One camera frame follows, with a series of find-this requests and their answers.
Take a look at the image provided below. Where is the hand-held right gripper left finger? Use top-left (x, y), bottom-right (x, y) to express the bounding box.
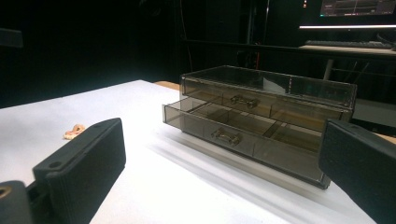
top-left (32, 117), bottom-right (127, 224)

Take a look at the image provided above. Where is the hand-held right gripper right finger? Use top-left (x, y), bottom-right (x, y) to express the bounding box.
top-left (318, 119), bottom-right (396, 224)

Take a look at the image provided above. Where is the small orange hair tie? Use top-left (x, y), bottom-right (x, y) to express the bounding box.
top-left (63, 123), bottom-right (86, 141)

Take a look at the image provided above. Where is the smoky clear drawer organizer box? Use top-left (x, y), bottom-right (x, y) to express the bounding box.
top-left (178, 64), bottom-right (359, 190)

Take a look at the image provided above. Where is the dark keyboard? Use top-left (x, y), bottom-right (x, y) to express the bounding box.
top-left (304, 39), bottom-right (394, 50)

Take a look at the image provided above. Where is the computer monitor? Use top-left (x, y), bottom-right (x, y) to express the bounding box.
top-left (299, 0), bottom-right (396, 31)

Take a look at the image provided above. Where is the thin hanging cable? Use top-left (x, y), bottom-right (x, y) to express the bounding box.
top-left (178, 0), bottom-right (194, 73)

